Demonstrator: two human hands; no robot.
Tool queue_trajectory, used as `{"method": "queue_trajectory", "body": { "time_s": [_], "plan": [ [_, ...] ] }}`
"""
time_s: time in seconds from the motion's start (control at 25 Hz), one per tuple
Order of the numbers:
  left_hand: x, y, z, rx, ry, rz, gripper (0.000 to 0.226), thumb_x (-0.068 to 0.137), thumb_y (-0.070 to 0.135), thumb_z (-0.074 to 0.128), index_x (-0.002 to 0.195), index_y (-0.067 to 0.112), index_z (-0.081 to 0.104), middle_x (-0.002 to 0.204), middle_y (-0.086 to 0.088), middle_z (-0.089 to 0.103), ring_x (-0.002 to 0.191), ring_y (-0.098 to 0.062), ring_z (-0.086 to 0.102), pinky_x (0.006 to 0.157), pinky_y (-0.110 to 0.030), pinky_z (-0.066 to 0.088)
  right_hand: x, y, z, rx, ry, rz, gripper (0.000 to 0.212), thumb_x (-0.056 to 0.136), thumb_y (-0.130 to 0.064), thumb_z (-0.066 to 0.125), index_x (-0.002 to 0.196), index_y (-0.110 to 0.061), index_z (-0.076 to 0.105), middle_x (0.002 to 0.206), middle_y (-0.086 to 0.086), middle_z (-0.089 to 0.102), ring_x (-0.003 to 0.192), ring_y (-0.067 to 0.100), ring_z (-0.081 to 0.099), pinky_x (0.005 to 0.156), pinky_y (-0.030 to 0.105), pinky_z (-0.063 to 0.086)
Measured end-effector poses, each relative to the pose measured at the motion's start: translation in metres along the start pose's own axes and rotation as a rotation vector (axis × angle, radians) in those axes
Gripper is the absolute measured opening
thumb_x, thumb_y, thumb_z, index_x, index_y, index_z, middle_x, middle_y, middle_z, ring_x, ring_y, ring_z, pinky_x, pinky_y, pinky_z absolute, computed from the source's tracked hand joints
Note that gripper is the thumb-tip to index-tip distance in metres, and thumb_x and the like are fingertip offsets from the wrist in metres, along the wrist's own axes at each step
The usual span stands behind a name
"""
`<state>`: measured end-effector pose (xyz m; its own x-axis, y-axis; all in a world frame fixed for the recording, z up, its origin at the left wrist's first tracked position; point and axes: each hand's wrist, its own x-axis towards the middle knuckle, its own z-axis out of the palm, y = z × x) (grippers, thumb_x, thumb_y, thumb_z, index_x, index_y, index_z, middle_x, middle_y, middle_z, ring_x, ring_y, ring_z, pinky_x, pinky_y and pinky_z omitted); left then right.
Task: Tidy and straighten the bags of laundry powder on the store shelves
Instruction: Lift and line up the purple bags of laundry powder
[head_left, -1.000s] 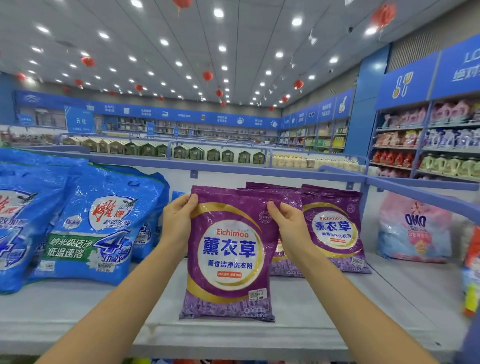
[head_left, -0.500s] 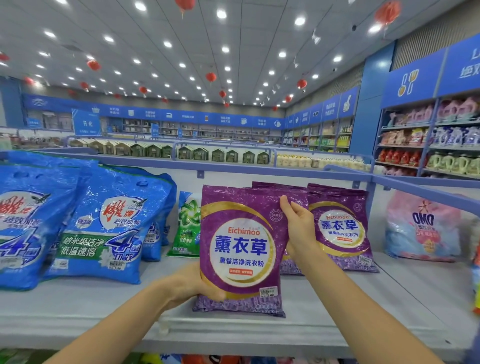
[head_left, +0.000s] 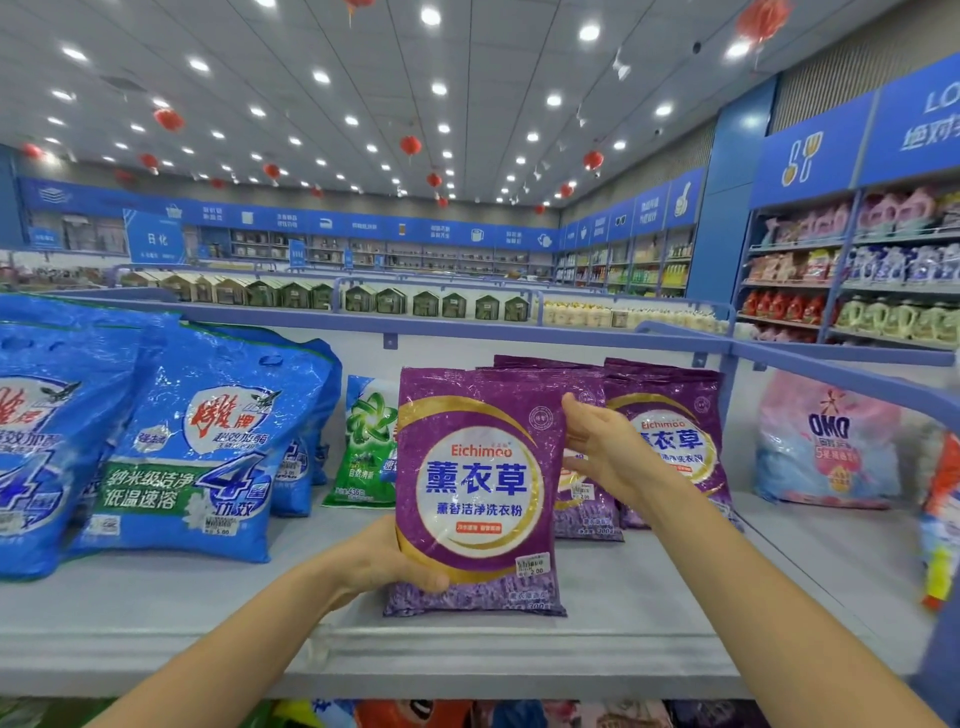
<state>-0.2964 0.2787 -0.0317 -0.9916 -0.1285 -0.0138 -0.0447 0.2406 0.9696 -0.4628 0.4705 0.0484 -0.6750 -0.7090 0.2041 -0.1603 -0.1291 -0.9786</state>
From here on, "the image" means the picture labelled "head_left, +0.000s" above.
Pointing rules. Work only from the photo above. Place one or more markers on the person's right hand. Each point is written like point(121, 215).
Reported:
point(615, 447)

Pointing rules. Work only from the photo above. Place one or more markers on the person's left hand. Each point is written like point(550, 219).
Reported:
point(393, 558)

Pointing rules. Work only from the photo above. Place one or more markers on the purple detergent bag gold oval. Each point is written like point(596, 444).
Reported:
point(693, 435)
point(465, 450)
point(594, 510)

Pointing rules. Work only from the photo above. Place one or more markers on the grey shelf with blue frame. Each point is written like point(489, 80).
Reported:
point(450, 645)

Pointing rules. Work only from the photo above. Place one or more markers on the white green detergent bag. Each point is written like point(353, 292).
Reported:
point(360, 443)

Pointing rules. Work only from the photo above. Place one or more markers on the pile of pink detergent bags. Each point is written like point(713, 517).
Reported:
point(420, 714)

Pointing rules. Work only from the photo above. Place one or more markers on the pink detergent bag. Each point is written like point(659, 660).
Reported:
point(825, 443)

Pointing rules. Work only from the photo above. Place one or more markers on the person's right forearm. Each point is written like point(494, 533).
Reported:
point(795, 615)

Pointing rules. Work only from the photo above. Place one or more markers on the person's left forearm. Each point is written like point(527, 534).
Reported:
point(225, 660)

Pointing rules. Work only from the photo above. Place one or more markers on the row of pale bottles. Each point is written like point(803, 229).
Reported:
point(630, 315)

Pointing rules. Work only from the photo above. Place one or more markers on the row of green boxes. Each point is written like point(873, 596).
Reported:
point(300, 296)

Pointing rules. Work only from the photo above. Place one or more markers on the small blue hanging sign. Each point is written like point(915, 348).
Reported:
point(297, 255)

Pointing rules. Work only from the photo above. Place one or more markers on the blue sign with utensil icons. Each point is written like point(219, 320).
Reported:
point(810, 150)

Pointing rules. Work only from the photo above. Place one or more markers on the blue aisle sign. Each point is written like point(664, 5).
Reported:
point(155, 237)

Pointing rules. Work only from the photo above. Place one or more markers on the ceiling spotlights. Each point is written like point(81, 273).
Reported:
point(588, 30)

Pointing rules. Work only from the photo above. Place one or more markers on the blue sign white lettering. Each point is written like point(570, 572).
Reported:
point(915, 120)

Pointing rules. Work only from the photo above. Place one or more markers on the hanging red lanterns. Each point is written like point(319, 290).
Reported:
point(764, 18)

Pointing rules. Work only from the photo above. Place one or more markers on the far wall racks with goods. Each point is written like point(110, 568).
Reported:
point(450, 258)

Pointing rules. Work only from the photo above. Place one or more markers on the wall rack with pink goods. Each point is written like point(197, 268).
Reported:
point(855, 270)

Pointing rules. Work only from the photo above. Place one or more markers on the blue wall sign band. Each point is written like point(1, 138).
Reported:
point(375, 228)

